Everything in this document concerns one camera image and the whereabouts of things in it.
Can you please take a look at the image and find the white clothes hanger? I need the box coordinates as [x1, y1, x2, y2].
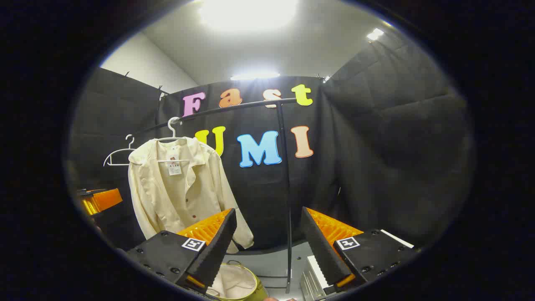
[155, 117, 192, 164]
[103, 134, 137, 167]

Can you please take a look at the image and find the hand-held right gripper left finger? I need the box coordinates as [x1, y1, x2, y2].
[125, 208, 237, 294]

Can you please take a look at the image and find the black clothes rack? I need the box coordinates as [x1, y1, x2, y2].
[140, 98, 299, 294]

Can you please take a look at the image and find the white sheet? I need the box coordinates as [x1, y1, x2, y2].
[380, 229, 415, 249]

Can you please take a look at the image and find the white ribbed panel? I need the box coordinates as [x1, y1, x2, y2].
[299, 255, 336, 301]

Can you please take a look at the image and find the olive laundry hamper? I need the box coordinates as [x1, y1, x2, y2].
[207, 260, 270, 301]

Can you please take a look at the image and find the cream button shirt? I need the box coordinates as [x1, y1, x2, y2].
[127, 137, 255, 254]

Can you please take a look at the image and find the black backdrop cloth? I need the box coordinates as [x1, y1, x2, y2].
[69, 31, 475, 251]

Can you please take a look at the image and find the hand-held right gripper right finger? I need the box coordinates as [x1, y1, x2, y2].
[300, 206, 420, 295]

